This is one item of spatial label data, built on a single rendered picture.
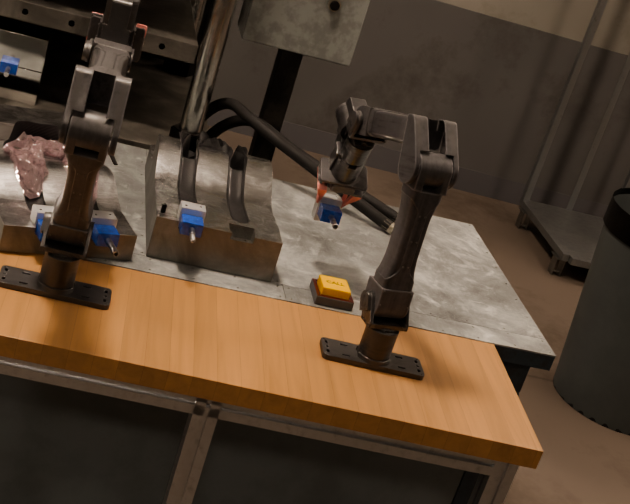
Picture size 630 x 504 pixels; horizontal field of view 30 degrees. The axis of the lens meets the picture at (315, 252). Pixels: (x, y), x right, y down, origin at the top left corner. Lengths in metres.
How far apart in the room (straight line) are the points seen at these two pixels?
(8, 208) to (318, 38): 1.16
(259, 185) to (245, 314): 0.44
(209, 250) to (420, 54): 3.68
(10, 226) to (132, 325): 0.31
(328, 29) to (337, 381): 1.28
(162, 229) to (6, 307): 0.42
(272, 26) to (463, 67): 2.95
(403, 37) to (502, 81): 0.56
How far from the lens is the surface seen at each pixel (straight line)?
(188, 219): 2.32
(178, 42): 3.06
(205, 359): 2.06
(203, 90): 3.02
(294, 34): 3.14
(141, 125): 3.16
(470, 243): 3.01
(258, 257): 2.38
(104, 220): 2.29
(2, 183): 2.36
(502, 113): 6.11
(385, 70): 5.93
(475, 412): 2.20
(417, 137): 2.10
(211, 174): 2.58
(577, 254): 5.48
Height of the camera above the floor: 1.77
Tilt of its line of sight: 22 degrees down
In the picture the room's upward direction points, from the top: 18 degrees clockwise
